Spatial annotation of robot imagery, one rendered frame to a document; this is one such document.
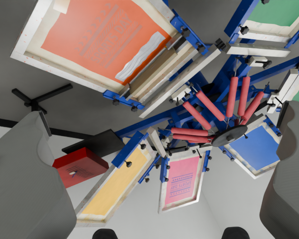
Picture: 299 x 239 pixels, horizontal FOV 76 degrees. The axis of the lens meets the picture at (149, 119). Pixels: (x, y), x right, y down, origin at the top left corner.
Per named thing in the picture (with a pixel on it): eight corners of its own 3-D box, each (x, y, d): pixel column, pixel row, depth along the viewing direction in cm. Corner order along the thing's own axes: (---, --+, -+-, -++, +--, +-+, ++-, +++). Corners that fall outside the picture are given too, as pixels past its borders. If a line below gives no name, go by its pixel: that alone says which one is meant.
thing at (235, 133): (147, 46, 220) (200, 150, 149) (172, 18, 202) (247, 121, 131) (167, 61, 249) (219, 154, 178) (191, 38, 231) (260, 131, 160)
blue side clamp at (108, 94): (100, 88, 120) (102, 96, 116) (105, 83, 118) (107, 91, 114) (135, 102, 142) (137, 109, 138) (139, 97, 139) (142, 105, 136)
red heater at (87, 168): (53, 183, 198) (54, 195, 191) (17, 172, 158) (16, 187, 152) (107, 160, 196) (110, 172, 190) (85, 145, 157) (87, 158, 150)
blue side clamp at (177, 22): (165, 16, 95) (170, 23, 91) (172, 8, 93) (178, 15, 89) (194, 46, 117) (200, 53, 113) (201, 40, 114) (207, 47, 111)
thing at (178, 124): (148, 115, 165) (153, 127, 159) (228, 49, 129) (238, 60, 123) (194, 132, 224) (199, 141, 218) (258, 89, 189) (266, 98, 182)
